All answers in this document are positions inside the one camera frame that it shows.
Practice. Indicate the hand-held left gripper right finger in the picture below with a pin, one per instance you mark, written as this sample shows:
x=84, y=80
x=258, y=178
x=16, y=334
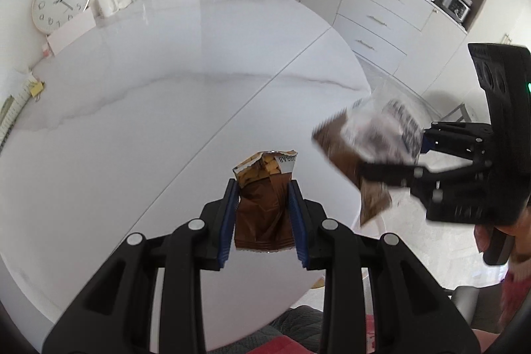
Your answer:
x=295, y=221

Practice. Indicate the red cloth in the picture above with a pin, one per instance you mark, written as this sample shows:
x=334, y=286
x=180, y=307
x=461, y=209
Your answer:
x=290, y=345

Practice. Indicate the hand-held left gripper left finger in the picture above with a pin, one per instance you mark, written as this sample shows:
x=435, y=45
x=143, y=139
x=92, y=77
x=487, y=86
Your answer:
x=227, y=221

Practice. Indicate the person's right hand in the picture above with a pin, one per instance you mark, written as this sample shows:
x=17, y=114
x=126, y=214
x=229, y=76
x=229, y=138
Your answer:
x=481, y=238

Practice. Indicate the grey stool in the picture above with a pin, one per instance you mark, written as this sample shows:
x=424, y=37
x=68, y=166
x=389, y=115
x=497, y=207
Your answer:
x=458, y=113

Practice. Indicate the clear and brown snack wrapper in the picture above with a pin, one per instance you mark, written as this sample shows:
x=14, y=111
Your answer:
x=336, y=146

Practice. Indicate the white drawer cabinet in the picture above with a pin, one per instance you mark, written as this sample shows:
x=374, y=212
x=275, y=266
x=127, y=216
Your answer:
x=381, y=22

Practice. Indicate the yellow sticky note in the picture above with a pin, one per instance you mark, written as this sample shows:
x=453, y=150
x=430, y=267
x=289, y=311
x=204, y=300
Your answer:
x=36, y=88

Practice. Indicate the silver toaster oven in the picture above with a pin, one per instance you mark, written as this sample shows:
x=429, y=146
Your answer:
x=456, y=3

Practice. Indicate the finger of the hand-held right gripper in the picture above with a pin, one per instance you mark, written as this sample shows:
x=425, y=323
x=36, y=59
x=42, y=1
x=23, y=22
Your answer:
x=394, y=172
x=456, y=134

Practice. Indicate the grey seat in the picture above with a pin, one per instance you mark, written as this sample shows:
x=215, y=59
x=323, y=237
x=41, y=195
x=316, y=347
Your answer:
x=477, y=306

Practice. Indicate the white mug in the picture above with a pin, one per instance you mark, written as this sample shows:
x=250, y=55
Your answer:
x=107, y=3

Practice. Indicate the dark grey cushion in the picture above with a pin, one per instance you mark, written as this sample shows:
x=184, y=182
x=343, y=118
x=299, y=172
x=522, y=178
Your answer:
x=298, y=321

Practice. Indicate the pale pink box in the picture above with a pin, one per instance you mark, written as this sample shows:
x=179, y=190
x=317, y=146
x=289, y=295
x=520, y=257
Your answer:
x=70, y=32

